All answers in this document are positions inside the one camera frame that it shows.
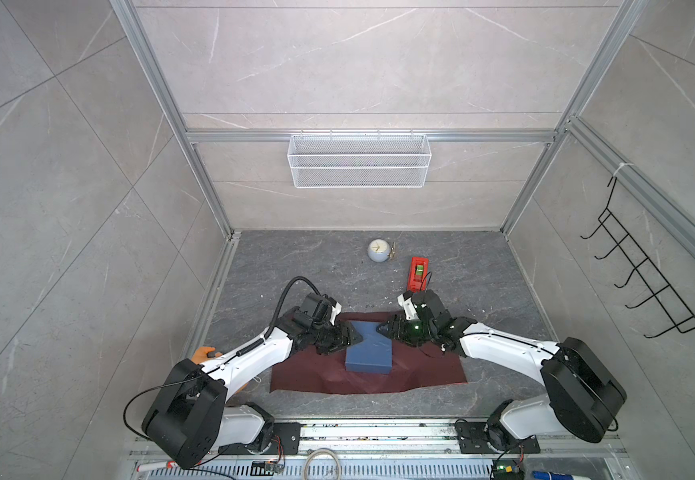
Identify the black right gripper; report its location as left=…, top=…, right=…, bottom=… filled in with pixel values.
left=374, top=314, right=437, bottom=346

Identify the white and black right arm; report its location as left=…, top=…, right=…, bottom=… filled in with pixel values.
left=377, top=313, right=627, bottom=452

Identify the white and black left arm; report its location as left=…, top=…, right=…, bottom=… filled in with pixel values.
left=122, top=276, right=363, bottom=469

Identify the red tape dispenser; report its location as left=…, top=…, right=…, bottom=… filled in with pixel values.
left=407, top=256, right=429, bottom=292

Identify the small round white clock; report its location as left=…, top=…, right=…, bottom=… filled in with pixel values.
left=367, top=238, right=393, bottom=263

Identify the orange plush toy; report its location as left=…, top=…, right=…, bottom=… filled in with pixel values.
left=192, top=346, right=222, bottom=364

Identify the blue and white marker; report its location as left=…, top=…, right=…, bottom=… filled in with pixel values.
left=531, top=470, right=591, bottom=480

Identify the red and white marker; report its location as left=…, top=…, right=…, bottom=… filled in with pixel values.
left=136, top=460, right=177, bottom=473

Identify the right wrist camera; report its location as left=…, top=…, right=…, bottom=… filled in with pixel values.
left=397, top=290, right=449, bottom=321

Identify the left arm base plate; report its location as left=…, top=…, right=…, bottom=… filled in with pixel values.
left=244, top=422, right=302, bottom=456

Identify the aluminium front rail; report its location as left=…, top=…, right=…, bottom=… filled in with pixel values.
left=116, top=418, right=639, bottom=479

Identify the coiled grey cable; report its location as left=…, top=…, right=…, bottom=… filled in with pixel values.
left=302, top=447, right=343, bottom=480

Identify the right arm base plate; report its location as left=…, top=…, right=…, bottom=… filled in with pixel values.
left=453, top=419, right=541, bottom=454

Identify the white wire mesh basket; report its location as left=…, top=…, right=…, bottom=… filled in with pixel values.
left=287, top=133, right=433, bottom=189

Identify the black wire hook rack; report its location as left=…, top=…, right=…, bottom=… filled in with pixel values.
left=581, top=176, right=695, bottom=339

